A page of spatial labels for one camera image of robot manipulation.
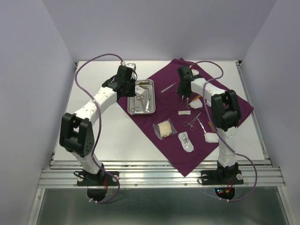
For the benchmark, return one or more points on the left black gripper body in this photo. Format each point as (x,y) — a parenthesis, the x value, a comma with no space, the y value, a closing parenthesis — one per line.
(131,90)

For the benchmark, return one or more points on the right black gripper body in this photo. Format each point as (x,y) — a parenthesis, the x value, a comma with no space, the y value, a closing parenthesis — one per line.
(180,89)

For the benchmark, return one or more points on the steel bandage scissors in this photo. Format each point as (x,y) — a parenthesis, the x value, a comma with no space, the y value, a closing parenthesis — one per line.
(186,106)

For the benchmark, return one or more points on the white blue label packet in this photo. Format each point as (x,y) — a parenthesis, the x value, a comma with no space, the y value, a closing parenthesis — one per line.
(139,90)

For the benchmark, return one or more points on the small steel scissors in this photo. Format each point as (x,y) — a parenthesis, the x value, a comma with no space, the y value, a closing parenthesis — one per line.
(140,97)

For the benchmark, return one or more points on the stainless steel instrument tray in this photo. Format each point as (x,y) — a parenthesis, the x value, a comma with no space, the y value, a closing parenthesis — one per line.
(148,85)

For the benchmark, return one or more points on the straight steel scissors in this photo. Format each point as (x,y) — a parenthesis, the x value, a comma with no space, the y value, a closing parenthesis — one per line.
(134,108)

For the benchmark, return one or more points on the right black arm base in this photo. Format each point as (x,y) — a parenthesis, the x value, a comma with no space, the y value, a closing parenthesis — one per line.
(222,176)

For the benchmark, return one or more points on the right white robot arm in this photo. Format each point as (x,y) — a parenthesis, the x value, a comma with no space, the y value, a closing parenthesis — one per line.
(225,116)

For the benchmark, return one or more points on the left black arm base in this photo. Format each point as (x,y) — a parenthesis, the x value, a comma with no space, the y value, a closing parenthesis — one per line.
(85,179)

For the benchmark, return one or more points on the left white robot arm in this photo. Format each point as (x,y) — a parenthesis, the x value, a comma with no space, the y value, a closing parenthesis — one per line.
(76,131)

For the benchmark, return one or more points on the white gauze pad centre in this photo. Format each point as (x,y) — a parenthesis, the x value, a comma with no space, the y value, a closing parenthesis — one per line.
(196,104)

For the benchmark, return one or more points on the small white gauze roll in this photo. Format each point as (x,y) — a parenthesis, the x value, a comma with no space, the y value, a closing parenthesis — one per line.
(185,112)

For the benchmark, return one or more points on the steel hemostat clamp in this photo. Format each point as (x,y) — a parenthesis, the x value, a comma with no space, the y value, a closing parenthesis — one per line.
(191,124)

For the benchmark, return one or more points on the lower orange adhesive strip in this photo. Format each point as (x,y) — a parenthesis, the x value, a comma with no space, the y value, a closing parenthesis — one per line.
(209,123)

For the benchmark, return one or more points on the bagged beige gloves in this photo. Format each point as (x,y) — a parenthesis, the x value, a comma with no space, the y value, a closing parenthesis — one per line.
(164,129)

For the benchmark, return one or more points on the clear suture packet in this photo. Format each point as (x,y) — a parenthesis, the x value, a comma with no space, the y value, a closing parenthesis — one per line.
(185,142)

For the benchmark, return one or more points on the white gauze pad lower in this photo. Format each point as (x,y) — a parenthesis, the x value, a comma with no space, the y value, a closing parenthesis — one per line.
(211,137)

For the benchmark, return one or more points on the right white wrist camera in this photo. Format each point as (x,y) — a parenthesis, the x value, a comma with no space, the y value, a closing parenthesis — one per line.
(195,72)

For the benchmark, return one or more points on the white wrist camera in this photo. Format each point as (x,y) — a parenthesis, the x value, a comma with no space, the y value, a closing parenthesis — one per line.
(195,72)
(131,65)

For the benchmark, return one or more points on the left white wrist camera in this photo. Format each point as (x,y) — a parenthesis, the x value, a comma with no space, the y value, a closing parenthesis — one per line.
(131,65)

